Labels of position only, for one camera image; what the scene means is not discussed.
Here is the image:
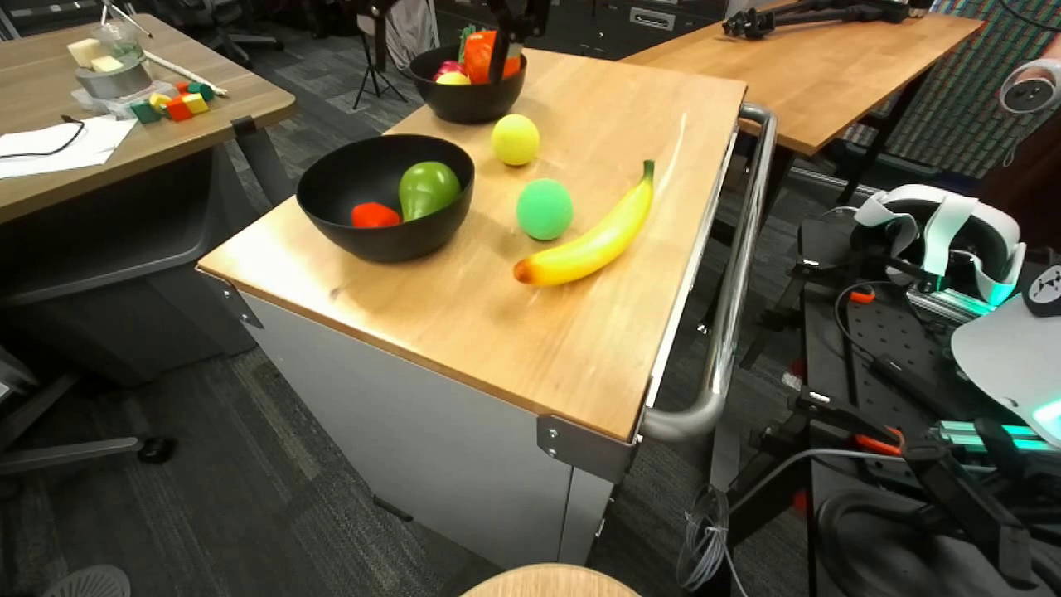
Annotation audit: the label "yellow toy lemon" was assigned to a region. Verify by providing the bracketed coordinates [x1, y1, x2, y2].
[492, 114, 539, 165]

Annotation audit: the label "green toy pear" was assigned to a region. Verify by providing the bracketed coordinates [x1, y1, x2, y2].
[399, 158, 461, 220]

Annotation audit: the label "green toy ball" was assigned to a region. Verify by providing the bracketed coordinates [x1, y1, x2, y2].
[516, 180, 575, 242]

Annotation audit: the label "yellow toy banana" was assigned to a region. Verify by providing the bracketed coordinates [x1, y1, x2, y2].
[515, 158, 657, 288]

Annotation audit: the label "orange toy bell pepper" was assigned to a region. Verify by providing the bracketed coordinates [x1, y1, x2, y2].
[457, 30, 522, 85]

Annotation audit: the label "yellow green toy apple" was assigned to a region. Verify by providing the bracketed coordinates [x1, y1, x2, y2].
[434, 70, 472, 85]

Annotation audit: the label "black bowl with pepper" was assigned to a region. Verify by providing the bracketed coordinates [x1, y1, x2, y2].
[408, 45, 523, 127]

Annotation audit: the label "black bowl with banana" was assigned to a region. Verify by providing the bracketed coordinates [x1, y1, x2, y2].
[296, 134, 475, 261]

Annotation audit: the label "red toy strawberry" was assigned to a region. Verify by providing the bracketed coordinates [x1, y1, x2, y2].
[347, 201, 400, 229]

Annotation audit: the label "colourful toy blocks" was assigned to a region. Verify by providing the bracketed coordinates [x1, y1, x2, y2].
[129, 79, 217, 121]

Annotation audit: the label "wooden office desk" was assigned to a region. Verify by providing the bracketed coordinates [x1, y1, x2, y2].
[0, 13, 296, 222]

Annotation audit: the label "white paper sheets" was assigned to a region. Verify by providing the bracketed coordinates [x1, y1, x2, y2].
[0, 116, 136, 180]

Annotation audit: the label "white tool cart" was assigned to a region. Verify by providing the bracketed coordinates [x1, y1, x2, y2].
[232, 278, 636, 559]

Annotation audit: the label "white vr headset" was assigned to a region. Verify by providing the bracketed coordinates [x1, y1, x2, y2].
[851, 183, 1029, 318]

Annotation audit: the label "round wooden stool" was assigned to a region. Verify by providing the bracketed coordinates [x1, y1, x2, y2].
[461, 563, 640, 597]

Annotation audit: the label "black camera tripod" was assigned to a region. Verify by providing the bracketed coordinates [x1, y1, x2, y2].
[353, 0, 400, 99]

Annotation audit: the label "silver cart handle bar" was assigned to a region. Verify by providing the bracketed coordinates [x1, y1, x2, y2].
[642, 106, 775, 445]

